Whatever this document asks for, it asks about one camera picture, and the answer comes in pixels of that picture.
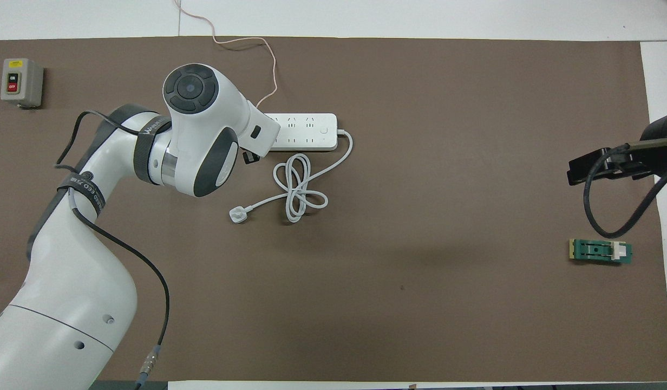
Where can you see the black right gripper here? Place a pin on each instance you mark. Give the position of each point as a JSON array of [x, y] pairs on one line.
[[664, 130]]

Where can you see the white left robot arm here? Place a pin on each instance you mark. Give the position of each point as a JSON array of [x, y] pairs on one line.
[[68, 281]]

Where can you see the white power strip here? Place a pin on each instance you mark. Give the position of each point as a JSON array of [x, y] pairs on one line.
[[306, 132]]

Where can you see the brown table mat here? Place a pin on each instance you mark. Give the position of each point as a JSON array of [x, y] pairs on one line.
[[420, 162]]

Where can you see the green knife switch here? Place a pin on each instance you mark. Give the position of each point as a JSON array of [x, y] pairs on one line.
[[599, 252]]

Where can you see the grey push-button switch box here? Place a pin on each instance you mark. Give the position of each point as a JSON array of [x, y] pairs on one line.
[[22, 81]]

